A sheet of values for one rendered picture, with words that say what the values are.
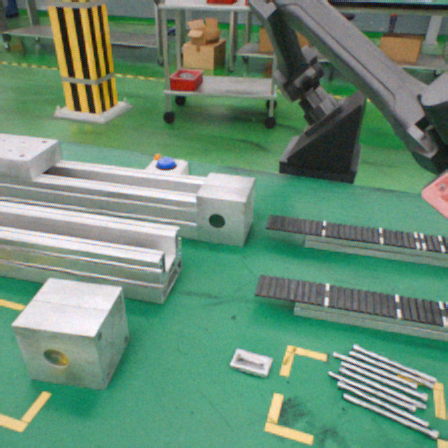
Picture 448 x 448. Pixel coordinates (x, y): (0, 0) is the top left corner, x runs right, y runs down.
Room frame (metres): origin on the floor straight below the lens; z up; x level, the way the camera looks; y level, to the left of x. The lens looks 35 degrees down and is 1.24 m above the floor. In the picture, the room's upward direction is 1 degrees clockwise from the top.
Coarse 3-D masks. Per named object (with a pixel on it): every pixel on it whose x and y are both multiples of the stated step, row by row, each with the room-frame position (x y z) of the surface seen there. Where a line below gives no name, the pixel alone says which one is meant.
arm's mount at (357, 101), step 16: (352, 96) 1.20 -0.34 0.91; (352, 112) 1.02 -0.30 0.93; (320, 128) 1.10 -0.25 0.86; (336, 128) 1.03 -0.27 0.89; (352, 128) 1.01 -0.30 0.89; (304, 144) 1.06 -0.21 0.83; (320, 144) 1.04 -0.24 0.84; (336, 144) 1.02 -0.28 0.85; (352, 144) 1.01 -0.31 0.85; (288, 160) 1.06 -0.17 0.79; (304, 160) 1.05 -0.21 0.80; (320, 160) 1.04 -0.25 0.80; (336, 160) 1.02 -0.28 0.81; (352, 160) 1.08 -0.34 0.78
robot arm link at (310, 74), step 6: (306, 72) 1.13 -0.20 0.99; (312, 72) 1.13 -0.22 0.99; (300, 78) 1.12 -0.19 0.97; (306, 78) 1.12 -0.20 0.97; (312, 78) 1.12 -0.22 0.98; (300, 84) 1.12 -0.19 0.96; (306, 84) 1.13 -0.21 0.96; (312, 84) 1.14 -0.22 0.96; (318, 84) 1.15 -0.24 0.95; (300, 90) 1.11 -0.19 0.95; (306, 90) 1.14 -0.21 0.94; (312, 90) 1.16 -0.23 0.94; (306, 96) 1.15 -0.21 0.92
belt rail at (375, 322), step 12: (300, 312) 0.49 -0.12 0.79; (312, 312) 0.49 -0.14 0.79; (324, 312) 0.49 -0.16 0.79; (336, 312) 0.48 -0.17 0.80; (348, 312) 0.48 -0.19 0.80; (360, 324) 0.47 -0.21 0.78; (372, 324) 0.47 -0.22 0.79; (384, 324) 0.47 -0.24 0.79; (396, 324) 0.47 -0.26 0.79; (408, 324) 0.46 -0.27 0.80; (420, 324) 0.46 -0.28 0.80; (420, 336) 0.46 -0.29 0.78; (432, 336) 0.45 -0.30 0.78; (444, 336) 0.45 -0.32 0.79
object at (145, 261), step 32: (0, 224) 0.66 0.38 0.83; (32, 224) 0.64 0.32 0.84; (64, 224) 0.63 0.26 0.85; (96, 224) 0.62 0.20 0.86; (128, 224) 0.61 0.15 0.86; (0, 256) 0.58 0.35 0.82; (32, 256) 0.56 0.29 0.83; (64, 256) 0.56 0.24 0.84; (96, 256) 0.54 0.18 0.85; (128, 256) 0.53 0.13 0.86; (160, 256) 0.53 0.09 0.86; (128, 288) 0.53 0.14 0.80; (160, 288) 0.52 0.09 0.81
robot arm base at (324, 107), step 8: (320, 88) 1.15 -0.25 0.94; (312, 96) 1.14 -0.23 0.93; (320, 96) 1.14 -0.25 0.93; (328, 96) 1.14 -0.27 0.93; (344, 96) 1.18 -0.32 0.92; (304, 104) 1.14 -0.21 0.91; (312, 104) 1.13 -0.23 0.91; (320, 104) 1.12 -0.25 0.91; (328, 104) 1.13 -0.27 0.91; (336, 104) 1.14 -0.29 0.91; (344, 104) 1.12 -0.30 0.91; (304, 112) 1.17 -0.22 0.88; (312, 112) 1.12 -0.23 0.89; (320, 112) 1.12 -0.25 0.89; (328, 112) 1.12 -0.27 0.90; (336, 112) 1.10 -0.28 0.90; (312, 120) 1.13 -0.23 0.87; (320, 120) 1.11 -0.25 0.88; (328, 120) 1.11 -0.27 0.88; (312, 128) 1.12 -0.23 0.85
